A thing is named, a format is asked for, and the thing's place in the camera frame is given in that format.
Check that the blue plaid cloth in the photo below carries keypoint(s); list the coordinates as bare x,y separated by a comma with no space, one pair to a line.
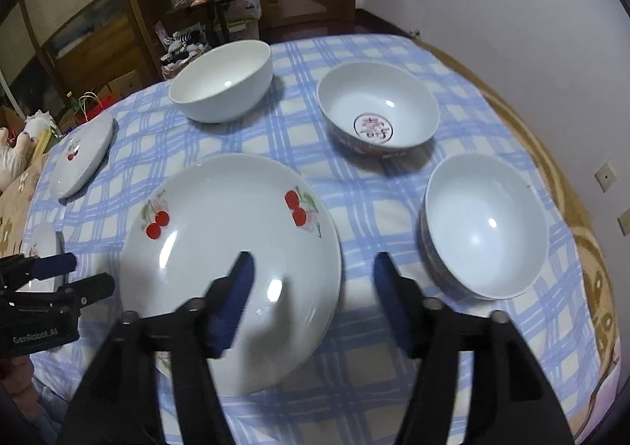
295,140

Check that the bowl with red character inside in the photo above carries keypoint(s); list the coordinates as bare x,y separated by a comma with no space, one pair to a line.
364,95

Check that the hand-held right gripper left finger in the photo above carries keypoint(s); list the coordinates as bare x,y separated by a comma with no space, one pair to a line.
236,300

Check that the plain white bowl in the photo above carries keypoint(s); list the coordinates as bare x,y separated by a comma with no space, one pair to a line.
216,80

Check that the woven basket with socks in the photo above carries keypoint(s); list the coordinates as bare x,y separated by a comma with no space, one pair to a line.
179,56

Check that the red patterned bowl white inside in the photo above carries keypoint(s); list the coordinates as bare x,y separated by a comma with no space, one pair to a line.
472,208

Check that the wooden cabinet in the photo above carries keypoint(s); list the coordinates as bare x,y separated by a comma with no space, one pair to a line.
83,31

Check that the white plush toy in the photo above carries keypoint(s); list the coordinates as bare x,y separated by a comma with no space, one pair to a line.
15,154

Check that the person's left hand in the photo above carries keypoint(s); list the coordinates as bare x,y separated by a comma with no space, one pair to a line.
15,376

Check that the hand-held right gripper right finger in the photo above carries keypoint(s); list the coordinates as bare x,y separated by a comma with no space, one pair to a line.
389,300

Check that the small dark folding table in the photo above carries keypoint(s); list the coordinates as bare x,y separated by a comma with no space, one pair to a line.
216,14

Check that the large cherry print plate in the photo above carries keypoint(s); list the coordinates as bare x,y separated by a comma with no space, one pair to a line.
221,238

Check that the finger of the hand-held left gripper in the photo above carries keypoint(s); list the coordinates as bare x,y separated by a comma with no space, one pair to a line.
93,287
56,264

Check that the wall outlet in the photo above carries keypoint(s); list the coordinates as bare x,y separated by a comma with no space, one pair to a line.
605,176

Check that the small cherry print plate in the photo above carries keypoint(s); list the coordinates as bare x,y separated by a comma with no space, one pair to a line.
44,240
86,144

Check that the clear plastic storage box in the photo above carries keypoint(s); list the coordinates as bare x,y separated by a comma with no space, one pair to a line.
246,7

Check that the red shopping bag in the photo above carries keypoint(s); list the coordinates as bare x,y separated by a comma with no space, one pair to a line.
104,99

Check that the cardboard box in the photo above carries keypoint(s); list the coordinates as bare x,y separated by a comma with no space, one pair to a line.
123,83

